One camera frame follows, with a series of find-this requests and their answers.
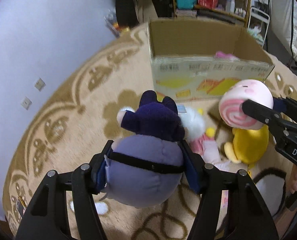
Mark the upper wall socket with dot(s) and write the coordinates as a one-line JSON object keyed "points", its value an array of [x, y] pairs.
{"points": [[39, 84]]}

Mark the yellow plush toy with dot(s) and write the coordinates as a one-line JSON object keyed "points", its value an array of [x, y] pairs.
{"points": [[248, 146]]}

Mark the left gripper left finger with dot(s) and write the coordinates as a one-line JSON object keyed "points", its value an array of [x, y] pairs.
{"points": [[46, 216]]}

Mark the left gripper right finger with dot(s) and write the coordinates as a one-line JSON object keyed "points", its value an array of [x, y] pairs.
{"points": [[248, 216]]}

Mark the person's right hand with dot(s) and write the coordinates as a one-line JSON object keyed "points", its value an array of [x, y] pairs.
{"points": [[292, 185]]}

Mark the lower wall socket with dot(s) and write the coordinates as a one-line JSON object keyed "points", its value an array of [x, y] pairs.
{"points": [[26, 103]]}

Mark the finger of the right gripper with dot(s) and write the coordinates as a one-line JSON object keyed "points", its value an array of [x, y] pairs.
{"points": [[287, 106], [266, 115]]}

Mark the purple navy plush doll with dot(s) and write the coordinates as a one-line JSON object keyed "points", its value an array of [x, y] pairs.
{"points": [[145, 168]]}

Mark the pink white plush toy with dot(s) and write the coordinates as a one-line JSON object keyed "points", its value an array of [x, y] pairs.
{"points": [[222, 55]]}

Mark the white fluffy sheep plush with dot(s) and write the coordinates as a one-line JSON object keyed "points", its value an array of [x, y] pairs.
{"points": [[194, 123]]}

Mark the white metal cart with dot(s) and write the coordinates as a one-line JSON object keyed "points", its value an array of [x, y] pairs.
{"points": [[258, 25]]}

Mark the wall socket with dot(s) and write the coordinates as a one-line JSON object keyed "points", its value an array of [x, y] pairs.
{"points": [[26, 103], [39, 84]]}

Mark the beige patterned carpet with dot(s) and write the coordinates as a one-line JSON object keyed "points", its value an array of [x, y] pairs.
{"points": [[80, 118]]}

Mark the pink plastic package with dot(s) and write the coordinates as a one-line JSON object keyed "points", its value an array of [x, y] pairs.
{"points": [[207, 148]]}

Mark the wooden shelf unit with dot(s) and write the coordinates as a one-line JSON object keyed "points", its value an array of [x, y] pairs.
{"points": [[230, 11]]}

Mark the cardboard box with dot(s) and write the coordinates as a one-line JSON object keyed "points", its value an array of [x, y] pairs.
{"points": [[182, 58]]}

